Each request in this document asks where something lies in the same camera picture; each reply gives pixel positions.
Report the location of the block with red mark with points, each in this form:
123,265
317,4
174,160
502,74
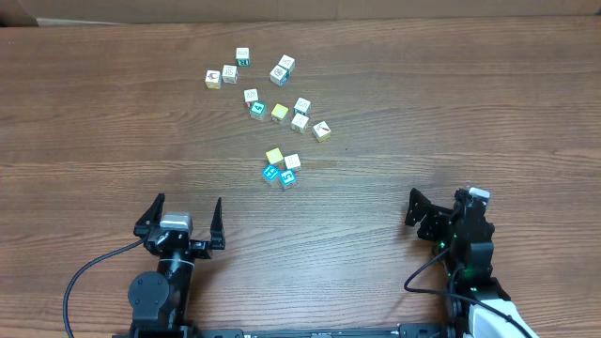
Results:
322,131

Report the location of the wooden block green seven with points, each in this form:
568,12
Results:
302,106

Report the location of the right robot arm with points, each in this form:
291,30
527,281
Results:
477,305

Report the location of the yellow top block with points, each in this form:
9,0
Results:
279,113

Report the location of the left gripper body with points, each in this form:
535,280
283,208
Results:
177,241

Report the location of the wooden block bird picture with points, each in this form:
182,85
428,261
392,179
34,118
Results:
213,79

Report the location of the wooden block red letter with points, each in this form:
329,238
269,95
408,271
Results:
230,74

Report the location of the blue symbol block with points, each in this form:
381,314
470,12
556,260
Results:
271,174

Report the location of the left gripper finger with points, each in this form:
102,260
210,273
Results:
217,237
151,218

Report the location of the wooden block round picture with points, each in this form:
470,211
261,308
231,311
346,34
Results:
279,75

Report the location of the block with green side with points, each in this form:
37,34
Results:
243,56

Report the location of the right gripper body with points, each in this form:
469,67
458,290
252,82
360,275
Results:
441,222

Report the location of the green number four block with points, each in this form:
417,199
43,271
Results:
258,110

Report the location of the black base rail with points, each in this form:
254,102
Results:
421,330

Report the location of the pale wooden block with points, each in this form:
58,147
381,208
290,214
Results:
300,123

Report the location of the yellow block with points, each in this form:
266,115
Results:
279,113
275,156

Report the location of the blue number five block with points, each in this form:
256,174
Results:
288,179

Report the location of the cardboard backdrop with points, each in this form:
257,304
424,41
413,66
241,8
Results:
64,12

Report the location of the wooden block faint drawing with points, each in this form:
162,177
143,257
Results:
250,96

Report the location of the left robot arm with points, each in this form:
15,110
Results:
159,298

